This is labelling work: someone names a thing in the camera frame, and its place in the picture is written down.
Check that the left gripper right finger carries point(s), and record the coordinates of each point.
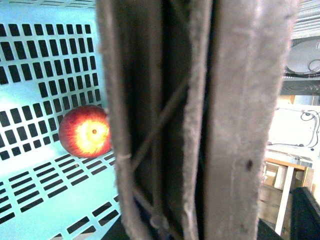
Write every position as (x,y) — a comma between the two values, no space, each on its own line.
(250,47)

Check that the light blue plastic basket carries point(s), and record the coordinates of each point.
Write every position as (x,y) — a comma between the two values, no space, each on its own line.
(50,64)

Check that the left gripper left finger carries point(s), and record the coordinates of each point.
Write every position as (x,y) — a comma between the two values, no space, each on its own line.
(155,56)

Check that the wooden frame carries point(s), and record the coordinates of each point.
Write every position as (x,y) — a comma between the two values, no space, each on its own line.
(279,179)

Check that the red yellow apple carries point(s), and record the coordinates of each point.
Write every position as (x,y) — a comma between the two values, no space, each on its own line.
(85,132)

